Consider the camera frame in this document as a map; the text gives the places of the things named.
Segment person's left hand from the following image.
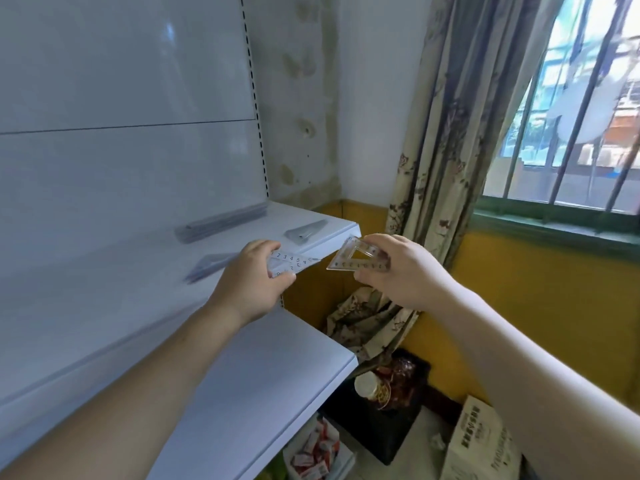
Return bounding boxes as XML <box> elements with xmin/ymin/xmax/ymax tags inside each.
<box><xmin>210</xmin><ymin>239</ymin><xmax>297</xmax><ymax>327</ymax></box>

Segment person's right hand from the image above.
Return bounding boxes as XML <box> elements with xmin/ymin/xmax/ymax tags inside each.
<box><xmin>352</xmin><ymin>233</ymin><xmax>454</xmax><ymax>313</ymax></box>

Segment clear triangle ruler with numbers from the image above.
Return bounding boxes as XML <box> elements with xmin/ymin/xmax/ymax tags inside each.
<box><xmin>267</xmin><ymin>250</ymin><xmax>321</xmax><ymax>280</ymax></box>

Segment clear hollow triangle ruler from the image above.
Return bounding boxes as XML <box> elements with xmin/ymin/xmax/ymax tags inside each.
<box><xmin>326</xmin><ymin>235</ymin><xmax>391</xmax><ymax>273</ymax></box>

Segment person's right forearm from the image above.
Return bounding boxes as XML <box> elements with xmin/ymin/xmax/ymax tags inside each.
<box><xmin>425</xmin><ymin>275</ymin><xmax>640</xmax><ymax>480</ymax></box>

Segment person's left forearm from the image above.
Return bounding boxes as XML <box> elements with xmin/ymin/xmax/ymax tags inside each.
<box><xmin>0</xmin><ymin>300</ymin><xmax>242</xmax><ymax>480</ymax></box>

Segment clear triangle ruler in sleeve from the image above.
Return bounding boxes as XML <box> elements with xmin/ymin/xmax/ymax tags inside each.
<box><xmin>284</xmin><ymin>219</ymin><xmax>329</xmax><ymax>246</ymax></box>

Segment clear rulers in sleeve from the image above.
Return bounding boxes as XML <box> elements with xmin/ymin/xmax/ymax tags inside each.
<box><xmin>184</xmin><ymin>252</ymin><xmax>242</xmax><ymax>286</ymax></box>

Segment stack of clear straight rulers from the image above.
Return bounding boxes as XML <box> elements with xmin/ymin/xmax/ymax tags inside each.
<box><xmin>174</xmin><ymin>202</ymin><xmax>269</xmax><ymax>244</ymax></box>

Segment brown bottle with white cap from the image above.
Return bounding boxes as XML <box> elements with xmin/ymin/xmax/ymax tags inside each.
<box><xmin>353</xmin><ymin>356</ymin><xmax>403</xmax><ymax>411</ymax></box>

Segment black plastic crate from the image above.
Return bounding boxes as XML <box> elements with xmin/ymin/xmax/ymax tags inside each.
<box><xmin>320</xmin><ymin>347</ymin><xmax>432</xmax><ymax>466</ymax></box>

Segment white metal shelf unit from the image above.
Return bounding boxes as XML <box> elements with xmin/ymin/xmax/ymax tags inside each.
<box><xmin>0</xmin><ymin>0</ymin><xmax>362</xmax><ymax>480</ymax></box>

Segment box of red white packets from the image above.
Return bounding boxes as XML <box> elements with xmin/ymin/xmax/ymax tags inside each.
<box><xmin>282</xmin><ymin>414</ymin><xmax>352</xmax><ymax>480</ymax></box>

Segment floral beige curtain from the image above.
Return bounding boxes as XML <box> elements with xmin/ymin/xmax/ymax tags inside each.
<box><xmin>327</xmin><ymin>0</ymin><xmax>569</xmax><ymax>364</ymax></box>

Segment white cardboard box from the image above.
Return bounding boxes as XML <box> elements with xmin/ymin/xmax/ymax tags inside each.
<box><xmin>439</xmin><ymin>394</ymin><xmax>524</xmax><ymax>480</ymax></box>

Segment white round dish outside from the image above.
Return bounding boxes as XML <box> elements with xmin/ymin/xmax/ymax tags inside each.
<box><xmin>546</xmin><ymin>70</ymin><xmax>627</xmax><ymax>145</ymax></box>

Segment window with green frame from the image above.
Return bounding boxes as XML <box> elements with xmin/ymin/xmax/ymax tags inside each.
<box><xmin>471</xmin><ymin>0</ymin><xmax>640</xmax><ymax>248</ymax></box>

